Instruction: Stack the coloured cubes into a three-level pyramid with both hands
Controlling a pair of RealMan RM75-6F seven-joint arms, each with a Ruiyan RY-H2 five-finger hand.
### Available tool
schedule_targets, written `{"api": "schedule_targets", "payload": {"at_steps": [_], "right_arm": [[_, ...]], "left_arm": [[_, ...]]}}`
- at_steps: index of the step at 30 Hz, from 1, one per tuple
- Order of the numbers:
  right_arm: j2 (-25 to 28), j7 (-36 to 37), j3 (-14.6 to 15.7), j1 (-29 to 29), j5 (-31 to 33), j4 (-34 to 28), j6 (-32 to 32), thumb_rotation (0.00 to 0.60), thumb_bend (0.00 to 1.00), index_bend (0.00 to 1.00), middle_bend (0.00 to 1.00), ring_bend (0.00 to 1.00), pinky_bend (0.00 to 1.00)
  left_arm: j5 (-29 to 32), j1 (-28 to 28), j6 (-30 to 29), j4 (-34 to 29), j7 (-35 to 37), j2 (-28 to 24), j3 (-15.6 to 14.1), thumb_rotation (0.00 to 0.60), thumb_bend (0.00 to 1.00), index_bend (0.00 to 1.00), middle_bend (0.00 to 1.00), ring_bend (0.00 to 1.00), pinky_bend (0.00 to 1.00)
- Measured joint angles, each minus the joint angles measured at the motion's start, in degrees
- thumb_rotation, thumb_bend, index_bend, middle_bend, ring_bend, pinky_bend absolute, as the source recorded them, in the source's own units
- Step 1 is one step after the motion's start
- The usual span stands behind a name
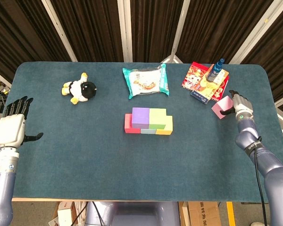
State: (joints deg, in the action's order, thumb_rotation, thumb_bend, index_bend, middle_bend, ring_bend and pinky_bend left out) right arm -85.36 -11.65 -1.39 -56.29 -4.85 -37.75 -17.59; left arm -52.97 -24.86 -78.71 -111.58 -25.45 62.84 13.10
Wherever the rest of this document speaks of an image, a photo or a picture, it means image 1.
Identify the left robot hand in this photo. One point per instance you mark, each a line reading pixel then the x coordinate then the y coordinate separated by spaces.
pixel 11 129

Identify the white sneaker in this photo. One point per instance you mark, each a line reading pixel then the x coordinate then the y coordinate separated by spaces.
pixel 257 223

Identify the blue spray bottle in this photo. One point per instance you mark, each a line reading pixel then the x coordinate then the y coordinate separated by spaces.
pixel 213 73

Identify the red cartoon snack packet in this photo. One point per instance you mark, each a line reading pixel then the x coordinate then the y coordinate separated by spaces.
pixel 192 77

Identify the brown cardboard box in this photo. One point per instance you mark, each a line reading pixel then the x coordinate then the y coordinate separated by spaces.
pixel 204 214

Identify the wooden board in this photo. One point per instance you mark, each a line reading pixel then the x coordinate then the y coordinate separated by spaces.
pixel 185 214

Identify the white cardboard box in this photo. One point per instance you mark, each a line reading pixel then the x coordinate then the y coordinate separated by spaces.
pixel 64 214

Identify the black white plush penguin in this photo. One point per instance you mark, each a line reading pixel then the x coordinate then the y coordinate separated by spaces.
pixel 82 89

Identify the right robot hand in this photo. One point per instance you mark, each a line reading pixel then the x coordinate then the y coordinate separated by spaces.
pixel 243 106

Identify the green foam cube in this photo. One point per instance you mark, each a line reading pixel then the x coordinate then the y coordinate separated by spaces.
pixel 158 117

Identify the purple foam cube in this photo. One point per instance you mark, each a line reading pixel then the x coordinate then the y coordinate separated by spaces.
pixel 140 116

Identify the teal felt table mat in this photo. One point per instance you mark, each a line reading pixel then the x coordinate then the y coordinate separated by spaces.
pixel 132 169

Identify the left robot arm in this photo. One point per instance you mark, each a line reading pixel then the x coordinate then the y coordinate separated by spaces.
pixel 2 183

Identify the red foam cube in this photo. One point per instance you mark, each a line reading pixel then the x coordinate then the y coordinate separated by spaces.
pixel 127 126

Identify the pink foam cube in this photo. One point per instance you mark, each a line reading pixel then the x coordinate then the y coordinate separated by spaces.
pixel 222 107

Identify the light blue foam cube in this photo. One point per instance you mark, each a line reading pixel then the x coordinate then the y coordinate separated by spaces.
pixel 148 131

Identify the yellow foam cube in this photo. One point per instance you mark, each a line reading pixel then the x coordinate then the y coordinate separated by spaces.
pixel 165 130

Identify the grey robot torso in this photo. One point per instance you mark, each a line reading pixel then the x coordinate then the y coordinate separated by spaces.
pixel 134 214

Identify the yellow blue snack box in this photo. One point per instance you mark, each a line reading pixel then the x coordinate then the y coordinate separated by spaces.
pixel 207 89

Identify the teal white snack bag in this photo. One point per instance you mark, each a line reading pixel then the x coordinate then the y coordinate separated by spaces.
pixel 145 81

